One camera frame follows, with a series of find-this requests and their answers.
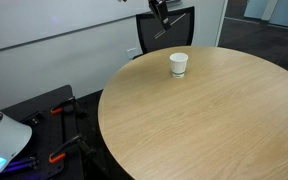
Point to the black mesh chair far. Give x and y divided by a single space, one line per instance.
152 36

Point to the black perforated mounting board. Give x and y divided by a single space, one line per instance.
49 132

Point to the orange black clamp far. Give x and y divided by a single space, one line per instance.
70 102

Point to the black marker pen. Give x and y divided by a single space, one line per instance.
159 34

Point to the orange black clamp near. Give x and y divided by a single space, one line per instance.
78 141

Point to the round wooden table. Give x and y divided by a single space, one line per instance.
226 119

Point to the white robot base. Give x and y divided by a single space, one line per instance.
14 136

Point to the orange black clamp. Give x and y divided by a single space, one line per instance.
70 102
78 141

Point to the white paper cup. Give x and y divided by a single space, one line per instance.
178 63

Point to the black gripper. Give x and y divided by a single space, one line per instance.
159 9

